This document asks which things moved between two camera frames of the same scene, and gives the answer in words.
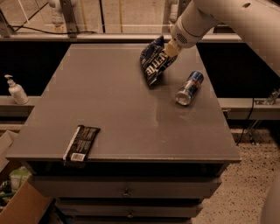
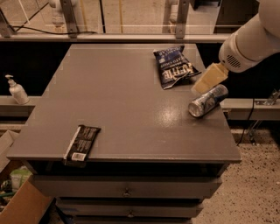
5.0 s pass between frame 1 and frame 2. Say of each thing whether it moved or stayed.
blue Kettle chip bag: moved
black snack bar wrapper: stayed
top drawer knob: stayed
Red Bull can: moved
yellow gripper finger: moved
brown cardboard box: stayed
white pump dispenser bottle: stayed
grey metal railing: stayed
